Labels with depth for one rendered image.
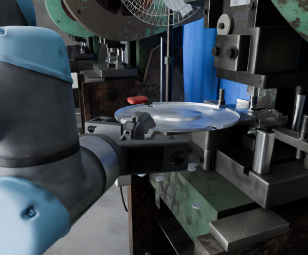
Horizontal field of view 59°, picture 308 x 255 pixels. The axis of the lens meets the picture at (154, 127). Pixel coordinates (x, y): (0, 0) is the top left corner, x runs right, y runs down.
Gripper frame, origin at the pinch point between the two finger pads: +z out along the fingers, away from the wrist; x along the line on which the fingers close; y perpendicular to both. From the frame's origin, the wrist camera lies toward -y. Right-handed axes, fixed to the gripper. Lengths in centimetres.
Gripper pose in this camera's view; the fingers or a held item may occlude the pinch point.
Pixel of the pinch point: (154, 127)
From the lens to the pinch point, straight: 53.9
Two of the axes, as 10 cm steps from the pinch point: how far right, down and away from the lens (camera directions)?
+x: -0.2, 9.7, 2.5
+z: 2.8, -2.4, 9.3
